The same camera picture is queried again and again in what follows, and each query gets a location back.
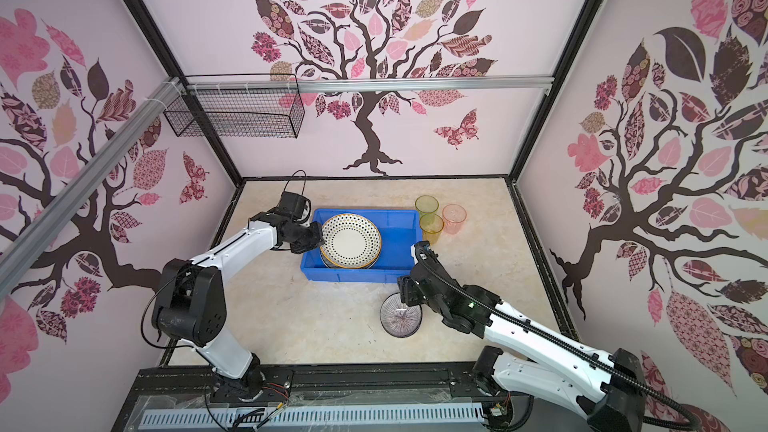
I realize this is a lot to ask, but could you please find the dotted plate yellow rim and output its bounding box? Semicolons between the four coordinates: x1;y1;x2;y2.
320;213;383;269

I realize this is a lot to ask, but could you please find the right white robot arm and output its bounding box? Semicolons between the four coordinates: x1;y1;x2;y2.
397;273;646;431

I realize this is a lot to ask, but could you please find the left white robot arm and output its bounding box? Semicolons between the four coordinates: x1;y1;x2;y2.
150;212;323;401

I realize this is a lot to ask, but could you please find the blue plastic bin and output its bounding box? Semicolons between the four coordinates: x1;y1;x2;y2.
301;208;422;283

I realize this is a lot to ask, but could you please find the yellow transparent cup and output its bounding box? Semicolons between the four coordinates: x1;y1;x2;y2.
419;213;445;246

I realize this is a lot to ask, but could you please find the pink transparent cup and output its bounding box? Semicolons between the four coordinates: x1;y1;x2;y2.
442;203;468;235

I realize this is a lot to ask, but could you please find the green transparent cup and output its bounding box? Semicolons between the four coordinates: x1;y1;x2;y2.
414;195;440;216

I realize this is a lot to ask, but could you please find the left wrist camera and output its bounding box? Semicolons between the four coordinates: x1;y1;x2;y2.
277;191;311;223

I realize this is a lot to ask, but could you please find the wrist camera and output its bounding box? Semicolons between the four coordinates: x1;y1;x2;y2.
410;241;443;281
277;191;311;223

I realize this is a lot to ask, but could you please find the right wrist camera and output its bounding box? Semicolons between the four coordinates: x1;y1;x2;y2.
410;241;443;281

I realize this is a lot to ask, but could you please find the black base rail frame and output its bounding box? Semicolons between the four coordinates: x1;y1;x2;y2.
110;359;631;432

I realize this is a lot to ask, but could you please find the right black corrugated cable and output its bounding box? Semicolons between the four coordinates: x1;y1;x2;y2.
411;245;700;432

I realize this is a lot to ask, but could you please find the black wire basket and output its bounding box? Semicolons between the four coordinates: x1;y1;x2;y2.
164;72;305;139

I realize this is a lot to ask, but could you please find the white slotted cable duct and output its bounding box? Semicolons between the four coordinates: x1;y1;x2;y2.
135;403;485;431

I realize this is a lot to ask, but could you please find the aluminium rail back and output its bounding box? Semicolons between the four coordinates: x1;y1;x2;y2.
185;75;554;94

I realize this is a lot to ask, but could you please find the aluminium rail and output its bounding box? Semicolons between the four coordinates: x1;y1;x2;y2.
185;75;554;94
1;77;184;297

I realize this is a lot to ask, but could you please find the aluminium rail left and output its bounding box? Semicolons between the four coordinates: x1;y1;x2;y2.
1;77;184;297

